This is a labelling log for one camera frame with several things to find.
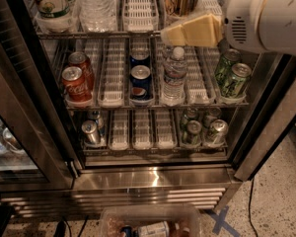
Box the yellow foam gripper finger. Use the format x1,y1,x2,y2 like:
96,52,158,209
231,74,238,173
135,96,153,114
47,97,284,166
161,25,185,45
183,14,223,47

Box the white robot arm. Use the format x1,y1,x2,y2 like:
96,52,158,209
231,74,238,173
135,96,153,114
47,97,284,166
161,0,296,56

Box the rear green can middle shelf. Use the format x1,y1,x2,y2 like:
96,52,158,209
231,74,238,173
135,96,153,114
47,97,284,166
214,48,242,86

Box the green can shelf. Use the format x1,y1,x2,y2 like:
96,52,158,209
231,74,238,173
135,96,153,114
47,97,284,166
220,63,252,98
214,48,242,86

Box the rear blue pepsi can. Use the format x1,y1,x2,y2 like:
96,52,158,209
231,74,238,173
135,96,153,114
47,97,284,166
130,49,150,67

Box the blue pepsi can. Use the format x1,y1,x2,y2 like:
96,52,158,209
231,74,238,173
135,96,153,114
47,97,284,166
130,49,150,67
130,65,152,100

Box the front blue pepsi can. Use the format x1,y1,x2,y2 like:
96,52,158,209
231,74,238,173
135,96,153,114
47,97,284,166
130,65,152,100

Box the front green can middle shelf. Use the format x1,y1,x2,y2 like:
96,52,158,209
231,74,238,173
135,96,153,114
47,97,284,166
220,63,252,98

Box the rear left green can bottom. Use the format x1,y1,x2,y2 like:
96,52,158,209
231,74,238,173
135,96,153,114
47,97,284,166
180,108,199,131

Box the rear right green can bottom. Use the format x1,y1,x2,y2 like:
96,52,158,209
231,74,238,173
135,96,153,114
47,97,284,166
202,108,222,127

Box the clear water bottle top shelf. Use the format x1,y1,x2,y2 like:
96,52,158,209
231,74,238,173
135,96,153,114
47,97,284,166
78,0,117,33

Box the rear red cola can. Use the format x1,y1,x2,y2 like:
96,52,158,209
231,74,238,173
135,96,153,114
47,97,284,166
68,51,95,90

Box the red cola can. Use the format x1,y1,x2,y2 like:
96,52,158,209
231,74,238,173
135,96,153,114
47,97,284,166
62,66,92,102
68,51,95,90

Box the front left green can bottom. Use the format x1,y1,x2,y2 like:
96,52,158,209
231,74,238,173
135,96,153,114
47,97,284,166
182,120,202,145

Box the front right green can bottom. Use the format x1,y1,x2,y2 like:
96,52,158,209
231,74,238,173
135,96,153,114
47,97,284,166
205,119,229,145

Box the front red cola can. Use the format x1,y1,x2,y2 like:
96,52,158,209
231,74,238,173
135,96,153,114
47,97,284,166
62,66,92,102

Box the rear silver can bottom shelf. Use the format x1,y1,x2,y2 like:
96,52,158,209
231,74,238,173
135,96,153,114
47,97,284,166
87,111,106,137

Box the silver can shelf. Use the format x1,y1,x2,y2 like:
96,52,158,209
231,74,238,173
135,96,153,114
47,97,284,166
81,119,101,144
87,111,106,137

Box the stainless steel fridge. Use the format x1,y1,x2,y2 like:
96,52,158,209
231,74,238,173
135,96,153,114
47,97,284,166
0,0,296,218

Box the front silver can bottom shelf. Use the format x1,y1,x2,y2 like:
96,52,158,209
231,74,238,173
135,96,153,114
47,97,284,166
81,119,101,144

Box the glass fridge door left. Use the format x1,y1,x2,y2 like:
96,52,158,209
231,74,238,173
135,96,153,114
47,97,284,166
0,0,73,193

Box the front small water bottle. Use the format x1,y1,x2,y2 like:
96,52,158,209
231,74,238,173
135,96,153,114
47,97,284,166
163,46,187,101

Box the clear plastic bin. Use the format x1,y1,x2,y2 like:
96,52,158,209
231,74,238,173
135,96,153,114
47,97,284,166
99,203,202,237

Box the white bottle in bin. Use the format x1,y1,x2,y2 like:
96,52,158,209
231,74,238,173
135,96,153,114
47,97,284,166
137,221,170,237

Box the black cable on floor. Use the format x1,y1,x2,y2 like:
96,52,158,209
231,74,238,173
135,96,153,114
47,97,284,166
248,178,260,237

